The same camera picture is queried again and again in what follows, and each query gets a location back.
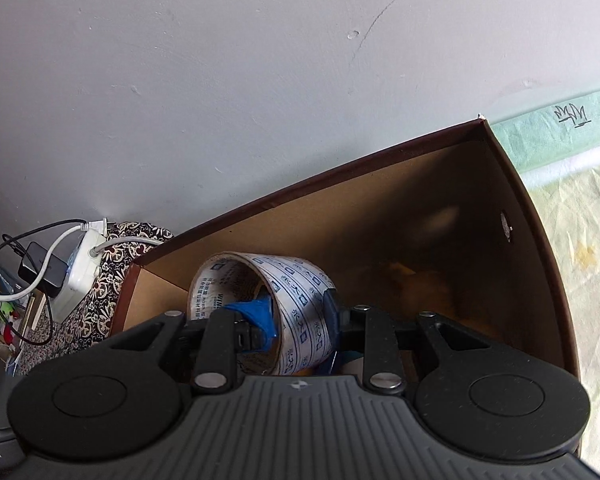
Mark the pale printed tablecloth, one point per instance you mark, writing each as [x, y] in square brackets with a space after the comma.
[580, 210]

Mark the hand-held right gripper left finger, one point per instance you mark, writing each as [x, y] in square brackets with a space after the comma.
[257, 317]

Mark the printed packing tape roll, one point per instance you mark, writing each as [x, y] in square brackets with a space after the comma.
[300, 290]

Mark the brown cardboard box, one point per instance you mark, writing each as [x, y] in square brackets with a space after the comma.
[380, 200]

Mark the white power strip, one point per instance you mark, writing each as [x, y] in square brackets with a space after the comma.
[82, 270]

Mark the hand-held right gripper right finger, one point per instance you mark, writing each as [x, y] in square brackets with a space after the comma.
[332, 315]

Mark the black power adapter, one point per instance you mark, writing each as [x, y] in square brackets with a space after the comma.
[40, 267]

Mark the black floral patterned cloth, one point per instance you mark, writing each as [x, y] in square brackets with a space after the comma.
[110, 280]

